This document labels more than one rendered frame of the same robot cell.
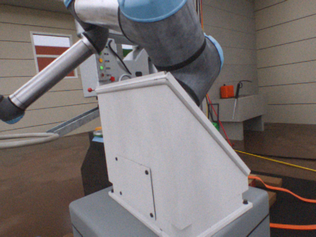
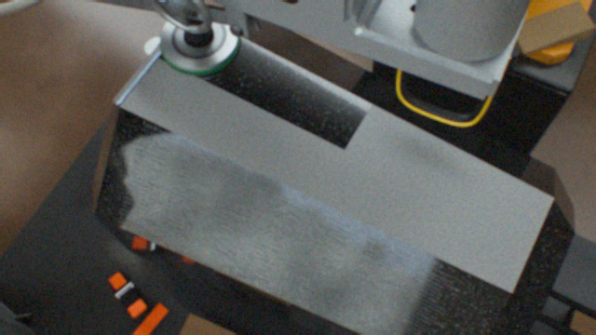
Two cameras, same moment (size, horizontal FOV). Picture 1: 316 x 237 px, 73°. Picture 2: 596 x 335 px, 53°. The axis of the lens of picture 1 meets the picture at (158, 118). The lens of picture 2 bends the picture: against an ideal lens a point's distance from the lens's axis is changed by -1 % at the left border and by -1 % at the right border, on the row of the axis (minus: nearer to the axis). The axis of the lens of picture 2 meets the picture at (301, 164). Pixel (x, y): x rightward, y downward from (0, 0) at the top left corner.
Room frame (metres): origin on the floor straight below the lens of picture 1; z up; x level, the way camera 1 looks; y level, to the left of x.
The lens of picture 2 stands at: (1.75, -0.64, 2.19)
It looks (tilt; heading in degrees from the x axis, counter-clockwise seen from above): 65 degrees down; 80
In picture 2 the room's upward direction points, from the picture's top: 5 degrees counter-clockwise
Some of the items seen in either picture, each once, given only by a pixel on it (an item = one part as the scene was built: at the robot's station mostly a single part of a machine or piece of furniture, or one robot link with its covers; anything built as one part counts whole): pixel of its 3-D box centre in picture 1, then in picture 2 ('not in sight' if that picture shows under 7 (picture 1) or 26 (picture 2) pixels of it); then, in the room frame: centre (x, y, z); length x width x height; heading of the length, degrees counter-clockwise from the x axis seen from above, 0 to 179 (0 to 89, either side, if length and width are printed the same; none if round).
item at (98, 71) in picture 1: (99, 60); not in sight; (1.57, 0.37, 1.40); 0.08 x 0.03 x 0.28; 139
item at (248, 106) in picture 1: (241, 115); not in sight; (4.75, -1.86, 0.43); 1.30 x 0.62 x 0.86; 130
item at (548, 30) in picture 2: not in sight; (550, 27); (2.64, 0.22, 0.80); 0.20 x 0.10 x 0.05; 1
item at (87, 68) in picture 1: (107, 70); not in sight; (1.75, 0.36, 1.35); 0.36 x 0.22 x 0.45; 139
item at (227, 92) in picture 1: (228, 90); not in sight; (4.84, -1.64, 1.00); 0.50 x 0.22 x 0.33; 130
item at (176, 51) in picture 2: (107, 130); (199, 37); (1.69, 0.41, 0.87); 0.21 x 0.21 x 0.01
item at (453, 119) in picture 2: not in sight; (445, 79); (2.19, -0.02, 1.08); 0.23 x 0.03 x 0.32; 139
